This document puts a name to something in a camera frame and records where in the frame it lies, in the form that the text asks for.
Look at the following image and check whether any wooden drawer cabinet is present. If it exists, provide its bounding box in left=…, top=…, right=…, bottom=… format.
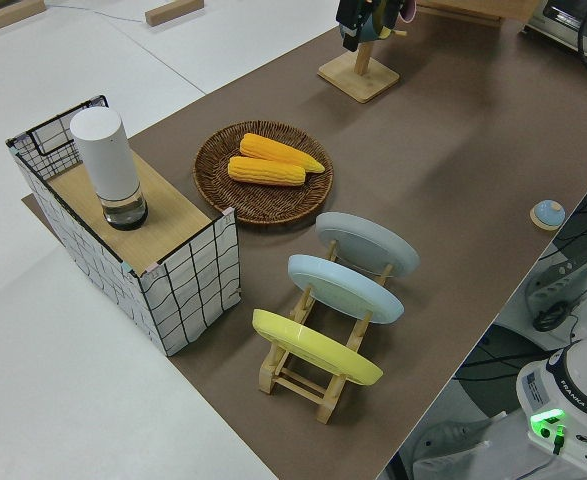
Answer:
left=492, top=0, right=542, bottom=24

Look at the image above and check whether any dark blue mug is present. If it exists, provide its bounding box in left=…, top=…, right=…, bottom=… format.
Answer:
left=357, top=7, right=392, bottom=42

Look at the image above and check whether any wooden mug tree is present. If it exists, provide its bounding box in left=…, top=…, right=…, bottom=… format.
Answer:
left=317, top=27, right=408, bottom=105

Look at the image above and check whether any brown table mat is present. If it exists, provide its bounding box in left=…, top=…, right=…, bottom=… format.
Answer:
left=21, top=5, right=587, bottom=480

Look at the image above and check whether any yellow corn cob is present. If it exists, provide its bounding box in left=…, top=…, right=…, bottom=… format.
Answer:
left=239, top=132, right=327, bottom=175
left=227, top=155, right=307, bottom=188

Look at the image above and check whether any white toaster oven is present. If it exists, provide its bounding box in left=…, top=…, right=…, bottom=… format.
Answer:
left=521, top=0, right=587, bottom=57

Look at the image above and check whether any wooden block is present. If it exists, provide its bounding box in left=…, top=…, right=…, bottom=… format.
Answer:
left=0, top=0, right=47, bottom=35
left=145, top=0, right=205, bottom=27

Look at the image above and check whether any brown wicker basket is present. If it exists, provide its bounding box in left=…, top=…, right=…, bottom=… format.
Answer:
left=193, top=119, right=335, bottom=227

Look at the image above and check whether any grey plate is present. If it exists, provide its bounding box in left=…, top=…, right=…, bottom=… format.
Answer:
left=315, top=211, right=421, bottom=279

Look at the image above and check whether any light blue plate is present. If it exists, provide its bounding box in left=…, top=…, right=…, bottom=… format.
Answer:
left=286, top=253, right=405, bottom=326

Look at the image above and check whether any white cylindrical grinder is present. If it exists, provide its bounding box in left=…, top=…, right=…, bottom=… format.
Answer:
left=69, top=108, right=149, bottom=231

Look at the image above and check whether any white grid storage box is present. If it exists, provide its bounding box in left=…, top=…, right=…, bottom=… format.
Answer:
left=5, top=93, right=244, bottom=357

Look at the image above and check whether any yellow plate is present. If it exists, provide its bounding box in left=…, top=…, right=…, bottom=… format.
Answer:
left=251, top=308, right=385, bottom=387

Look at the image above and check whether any wooden dish rack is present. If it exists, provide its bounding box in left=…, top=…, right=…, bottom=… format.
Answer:
left=257, top=238, right=395, bottom=425

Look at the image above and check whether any thin grey wire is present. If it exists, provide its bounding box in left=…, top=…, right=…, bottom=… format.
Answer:
left=47, top=3, right=147, bottom=24

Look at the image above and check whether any white perforated mounting bracket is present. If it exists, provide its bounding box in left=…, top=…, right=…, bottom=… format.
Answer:
left=412, top=417, right=499, bottom=480
left=525, top=244, right=587, bottom=334

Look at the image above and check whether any black coiled cable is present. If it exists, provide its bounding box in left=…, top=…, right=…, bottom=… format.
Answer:
left=532, top=302, right=572, bottom=332

